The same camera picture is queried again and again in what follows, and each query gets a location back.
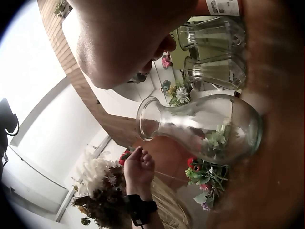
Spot person's left hand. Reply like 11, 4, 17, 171
124, 146, 156, 192

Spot person's right hand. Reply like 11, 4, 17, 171
66, 0, 206, 90

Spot person's right fingers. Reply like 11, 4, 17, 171
133, 30, 178, 77

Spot person's left fingers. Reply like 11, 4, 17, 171
131, 146, 156, 170

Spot red artificial flower stem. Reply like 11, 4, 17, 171
119, 146, 190, 184

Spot pink artificial flower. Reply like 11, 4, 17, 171
161, 54, 173, 70

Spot ribbed clear glass vase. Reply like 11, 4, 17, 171
176, 16, 246, 52
183, 54, 247, 90

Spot black wrist band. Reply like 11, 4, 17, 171
123, 194, 158, 227

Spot beige dried grass bundle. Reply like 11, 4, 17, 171
150, 176, 194, 229

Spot pale artificial flower bunch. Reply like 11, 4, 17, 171
167, 81, 194, 107

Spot white and brown dried bouquet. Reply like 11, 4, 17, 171
71, 148, 134, 227

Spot mixed artificial flower bunch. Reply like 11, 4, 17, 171
185, 156, 229, 212

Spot brown thing with white label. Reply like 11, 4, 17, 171
199, 0, 244, 17

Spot clear glass carafe vase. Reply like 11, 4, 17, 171
136, 94, 264, 165

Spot hanging green plant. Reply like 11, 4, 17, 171
53, 0, 73, 17

